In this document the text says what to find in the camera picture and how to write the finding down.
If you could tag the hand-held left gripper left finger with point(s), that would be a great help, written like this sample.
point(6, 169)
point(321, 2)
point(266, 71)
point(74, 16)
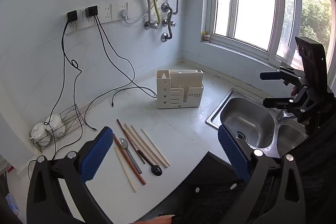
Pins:
point(97, 153)

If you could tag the light wooden chopstick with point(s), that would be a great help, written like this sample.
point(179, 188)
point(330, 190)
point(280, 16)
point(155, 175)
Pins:
point(147, 143)
point(126, 170)
point(155, 145)
point(136, 137)

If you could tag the dark brown chopstick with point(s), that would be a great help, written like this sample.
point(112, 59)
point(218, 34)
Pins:
point(123, 129)

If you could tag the chrome water valve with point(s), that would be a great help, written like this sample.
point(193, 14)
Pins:
point(151, 26)
point(168, 22)

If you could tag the white plug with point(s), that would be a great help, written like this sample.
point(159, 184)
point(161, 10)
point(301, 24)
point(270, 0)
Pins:
point(124, 14)

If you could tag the black spoon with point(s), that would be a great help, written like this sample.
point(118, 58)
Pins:
point(157, 170)

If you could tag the small bottle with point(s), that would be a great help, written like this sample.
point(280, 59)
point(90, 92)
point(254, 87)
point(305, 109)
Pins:
point(206, 37)

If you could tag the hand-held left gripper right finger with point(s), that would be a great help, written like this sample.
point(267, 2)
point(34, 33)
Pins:
point(233, 153)

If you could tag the stainless steel sink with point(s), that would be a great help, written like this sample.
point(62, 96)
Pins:
point(249, 116)

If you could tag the white ceramic pot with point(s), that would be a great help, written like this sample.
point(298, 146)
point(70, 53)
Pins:
point(56, 124)
point(39, 133)

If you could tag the chrome faucet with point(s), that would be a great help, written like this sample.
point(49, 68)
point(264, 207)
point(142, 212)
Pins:
point(284, 116)

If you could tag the white window frame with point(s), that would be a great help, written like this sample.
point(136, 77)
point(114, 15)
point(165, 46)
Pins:
point(273, 16)

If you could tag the grey spoon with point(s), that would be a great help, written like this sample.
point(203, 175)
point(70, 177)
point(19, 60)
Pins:
point(123, 142)

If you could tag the person's left hand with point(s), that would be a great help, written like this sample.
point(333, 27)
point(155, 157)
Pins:
point(157, 220)

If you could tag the cream utensil holder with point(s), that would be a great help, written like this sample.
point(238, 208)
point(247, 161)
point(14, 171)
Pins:
point(181, 92)

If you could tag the chrome wall flange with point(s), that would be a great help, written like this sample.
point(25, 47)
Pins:
point(164, 37)
point(165, 7)

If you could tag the black power adapter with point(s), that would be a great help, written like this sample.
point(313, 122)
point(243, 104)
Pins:
point(91, 11)
point(72, 16)

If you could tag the white wall socket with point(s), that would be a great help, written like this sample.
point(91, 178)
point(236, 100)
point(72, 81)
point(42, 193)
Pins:
point(116, 10)
point(89, 22)
point(72, 27)
point(105, 13)

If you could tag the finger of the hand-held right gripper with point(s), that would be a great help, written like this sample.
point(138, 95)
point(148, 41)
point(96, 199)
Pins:
point(271, 75)
point(275, 103)

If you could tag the person's right hand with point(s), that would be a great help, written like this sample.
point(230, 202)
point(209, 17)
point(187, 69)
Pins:
point(294, 92)

